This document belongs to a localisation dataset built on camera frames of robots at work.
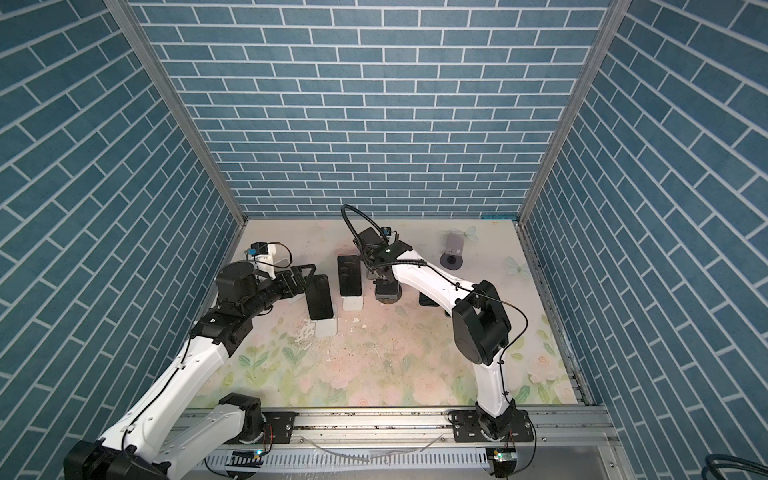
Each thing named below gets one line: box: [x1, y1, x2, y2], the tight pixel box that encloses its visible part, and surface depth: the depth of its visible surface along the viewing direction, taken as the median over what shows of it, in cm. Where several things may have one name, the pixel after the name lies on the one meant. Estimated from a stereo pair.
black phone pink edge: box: [337, 255, 362, 297], surface depth 92 cm
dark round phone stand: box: [374, 290, 403, 305], surface depth 98 cm
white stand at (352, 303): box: [341, 296, 363, 312], surface depth 98 cm
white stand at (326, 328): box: [315, 318, 338, 337], surface depth 93 cm
